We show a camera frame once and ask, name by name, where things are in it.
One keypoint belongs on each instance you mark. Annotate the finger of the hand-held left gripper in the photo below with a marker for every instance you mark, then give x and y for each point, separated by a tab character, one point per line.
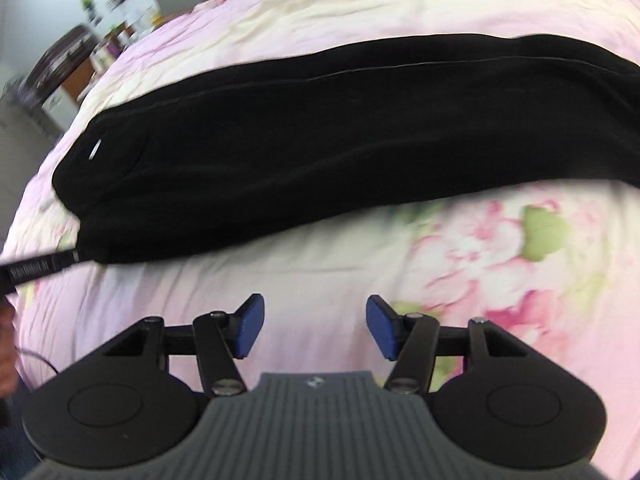
67	257

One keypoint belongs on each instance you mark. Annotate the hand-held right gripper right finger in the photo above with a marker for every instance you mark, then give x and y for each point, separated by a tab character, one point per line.
382	327

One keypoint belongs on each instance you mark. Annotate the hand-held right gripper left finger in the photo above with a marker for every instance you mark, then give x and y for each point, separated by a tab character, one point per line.
250	325

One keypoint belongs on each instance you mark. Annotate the black pants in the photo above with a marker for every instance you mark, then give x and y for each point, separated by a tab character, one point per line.
300	150

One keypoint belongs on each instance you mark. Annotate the pink floral blanket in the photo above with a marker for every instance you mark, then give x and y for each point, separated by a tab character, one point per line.
500	285

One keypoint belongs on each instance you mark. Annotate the wooden nightstand white top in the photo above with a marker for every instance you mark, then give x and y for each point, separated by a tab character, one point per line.
82	77

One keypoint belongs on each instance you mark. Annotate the purple suitcase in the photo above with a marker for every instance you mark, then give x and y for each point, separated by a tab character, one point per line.
57	55

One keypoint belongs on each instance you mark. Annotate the small potted plant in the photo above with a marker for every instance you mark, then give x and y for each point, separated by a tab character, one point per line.
89	5

